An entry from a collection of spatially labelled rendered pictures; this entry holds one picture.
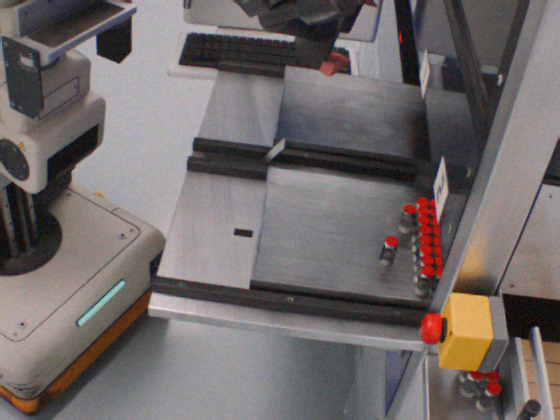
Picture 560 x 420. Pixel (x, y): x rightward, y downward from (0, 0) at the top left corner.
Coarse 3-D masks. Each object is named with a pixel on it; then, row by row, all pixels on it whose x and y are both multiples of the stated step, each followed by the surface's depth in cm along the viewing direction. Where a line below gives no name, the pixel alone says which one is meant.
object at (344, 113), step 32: (288, 96) 147; (320, 96) 148; (352, 96) 149; (384, 96) 151; (416, 96) 151; (288, 128) 139; (320, 128) 140; (352, 128) 141; (384, 128) 142; (416, 128) 143; (384, 160) 131; (416, 160) 130
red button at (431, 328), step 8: (424, 320) 90; (432, 320) 89; (440, 320) 89; (424, 328) 89; (432, 328) 89; (440, 328) 89; (424, 336) 89; (432, 336) 89; (440, 336) 89; (432, 344) 90
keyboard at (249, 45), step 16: (192, 32) 174; (192, 48) 168; (208, 48) 169; (224, 48) 169; (240, 48) 170; (256, 48) 171; (272, 48) 172; (288, 48) 174; (336, 48) 175; (192, 64) 166; (208, 64) 166; (272, 64) 167; (288, 64) 167; (304, 64) 168
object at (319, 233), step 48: (288, 192) 125; (336, 192) 126; (384, 192) 125; (432, 192) 124; (288, 240) 116; (336, 240) 117; (384, 240) 119; (288, 288) 105; (336, 288) 110; (384, 288) 111
